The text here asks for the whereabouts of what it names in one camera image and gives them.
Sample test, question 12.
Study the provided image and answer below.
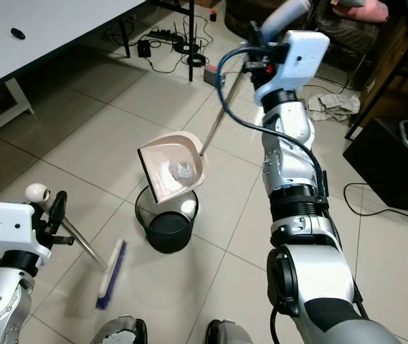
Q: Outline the robot left leg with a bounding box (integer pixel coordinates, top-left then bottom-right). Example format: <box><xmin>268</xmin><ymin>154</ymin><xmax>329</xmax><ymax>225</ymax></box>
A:
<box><xmin>92</xmin><ymin>315</ymin><xmax>148</xmax><ymax>344</ymax></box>

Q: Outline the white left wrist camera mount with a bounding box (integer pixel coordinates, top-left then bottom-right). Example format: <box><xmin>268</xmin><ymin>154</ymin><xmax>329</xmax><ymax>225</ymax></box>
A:
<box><xmin>0</xmin><ymin>202</ymin><xmax>53</xmax><ymax>267</ymax></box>

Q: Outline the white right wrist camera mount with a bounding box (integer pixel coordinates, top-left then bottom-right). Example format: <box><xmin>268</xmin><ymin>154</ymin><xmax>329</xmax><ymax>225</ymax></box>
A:
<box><xmin>254</xmin><ymin>29</ymin><xmax>331</xmax><ymax>99</ymax></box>

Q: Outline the beige long-handled dustpan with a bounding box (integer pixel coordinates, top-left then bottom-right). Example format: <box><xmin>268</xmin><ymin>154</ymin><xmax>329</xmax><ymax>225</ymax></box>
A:
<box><xmin>136</xmin><ymin>0</ymin><xmax>313</xmax><ymax>206</ymax></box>

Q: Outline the dark metal table frame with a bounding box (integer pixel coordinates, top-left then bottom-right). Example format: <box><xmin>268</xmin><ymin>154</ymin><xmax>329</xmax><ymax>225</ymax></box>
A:
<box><xmin>346</xmin><ymin>13</ymin><xmax>408</xmax><ymax>142</ymax></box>

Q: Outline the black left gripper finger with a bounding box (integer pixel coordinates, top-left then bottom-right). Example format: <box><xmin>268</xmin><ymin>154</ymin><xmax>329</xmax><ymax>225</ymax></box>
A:
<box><xmin>44</xmin><ymin>191</ymin><xmax>69</xmax><ymax>224</ymax></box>

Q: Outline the crumpled newspaper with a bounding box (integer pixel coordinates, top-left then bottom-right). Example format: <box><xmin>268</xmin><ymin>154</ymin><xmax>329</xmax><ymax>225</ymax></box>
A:
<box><xmin>307</xmin><ymin>91</ymin><xmax>364</xmax><ymax>124</ymax></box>

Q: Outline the black box cabinet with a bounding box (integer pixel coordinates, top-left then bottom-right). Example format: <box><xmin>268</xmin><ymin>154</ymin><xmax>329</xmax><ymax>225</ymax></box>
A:
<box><xmin>343</xmin><ymin>117</ymin><xmax>408</xmax><ymax>217</ymax></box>

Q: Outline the black power strip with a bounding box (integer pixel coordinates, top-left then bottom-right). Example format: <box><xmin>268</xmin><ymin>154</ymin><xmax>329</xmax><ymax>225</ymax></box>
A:
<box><xmin>146</xmin><ymin>27</ymin><xmax>181</xmax><ymax>42</ymax></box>

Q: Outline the broom with blue bristles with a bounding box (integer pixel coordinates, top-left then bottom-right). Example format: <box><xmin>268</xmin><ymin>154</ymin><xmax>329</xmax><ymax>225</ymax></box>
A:
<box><xmin>24</xmin><ymin>182</ymin><xmax>128</xmax><ymax>312</ymax></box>

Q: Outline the dark round basket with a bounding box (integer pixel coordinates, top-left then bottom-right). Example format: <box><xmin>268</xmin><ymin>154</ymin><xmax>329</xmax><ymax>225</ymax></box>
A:
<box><xmin>224</xmin><ymin>0</ymin><xmax>299</xmax><ymax>38</ymax></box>

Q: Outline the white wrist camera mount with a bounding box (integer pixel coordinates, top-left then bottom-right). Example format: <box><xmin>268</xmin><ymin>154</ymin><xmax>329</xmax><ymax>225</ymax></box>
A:
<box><xmin>0</xmin><ymin>202</ymin><xmax>53</xmax><ymax>267</ymax></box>
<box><xmin>254</xmin><ymin>29</ymin><xmax>331</xmax><ymax>99</ymax></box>

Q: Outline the grey electrical box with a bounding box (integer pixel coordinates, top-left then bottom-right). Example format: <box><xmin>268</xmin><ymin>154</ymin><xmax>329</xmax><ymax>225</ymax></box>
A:
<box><xmin>201</xmin><ymin>64</ymin><xmax>223</xmax><ymax>86</ymax></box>

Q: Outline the white table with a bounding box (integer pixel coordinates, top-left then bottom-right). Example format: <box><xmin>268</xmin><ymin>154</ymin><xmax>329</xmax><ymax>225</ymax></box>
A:
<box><xmin>0</xmin><ymin>0</ymin><xmax>148</xmax><ymax>144</ymax></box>

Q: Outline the pink cloth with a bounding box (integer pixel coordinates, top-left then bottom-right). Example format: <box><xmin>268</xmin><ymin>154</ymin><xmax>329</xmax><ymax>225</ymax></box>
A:
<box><xmin>338</xmin><ymin>0</ymin><xmax>389</xmax><ymax>19</ymax></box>

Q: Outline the clear plastic wrapper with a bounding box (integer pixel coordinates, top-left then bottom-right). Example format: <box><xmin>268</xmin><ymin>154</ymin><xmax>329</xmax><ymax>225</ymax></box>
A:
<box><xmin>163</xmin><ymin>161</ymin><xmax>196</xmax><ymax>184</ymax></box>

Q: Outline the robot leg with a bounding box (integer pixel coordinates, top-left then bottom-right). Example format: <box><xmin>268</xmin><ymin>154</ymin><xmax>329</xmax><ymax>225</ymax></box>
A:
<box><xmin>204</xmin><ymin>320</ymin><xmax>256</xmax><ymax>344</ymax></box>
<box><xmin>92</xmin><ymin>315</ymin><xmax>148</xmax><ymax>344</ymax></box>

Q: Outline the black power adapter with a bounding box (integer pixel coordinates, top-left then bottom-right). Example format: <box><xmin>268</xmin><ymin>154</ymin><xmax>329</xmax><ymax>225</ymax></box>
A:
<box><xmin>136</xmin><ymin>39</ymin><xmax>153</xmax><ymax>59</ymax></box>

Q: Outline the black mesh waste bin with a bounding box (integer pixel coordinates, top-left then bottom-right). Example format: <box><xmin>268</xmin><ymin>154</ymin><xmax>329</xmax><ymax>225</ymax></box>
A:
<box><xmin>135</xmin><ymin>184</ymin><xmax>199</xmax><ymax>254</ymax></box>

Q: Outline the robot right leg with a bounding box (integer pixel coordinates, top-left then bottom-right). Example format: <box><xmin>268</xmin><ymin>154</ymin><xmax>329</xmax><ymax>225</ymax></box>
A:
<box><xmin>204</xmin><ymin>320</ymin><xmax>256</xmax><ymax>344</ymax></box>

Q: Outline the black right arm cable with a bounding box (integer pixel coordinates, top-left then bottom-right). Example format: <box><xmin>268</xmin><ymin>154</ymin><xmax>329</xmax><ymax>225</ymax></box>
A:
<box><xmin>216</xmin><ymin>44</ymin><xmax>328</xmax><ymax>196</ymax></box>

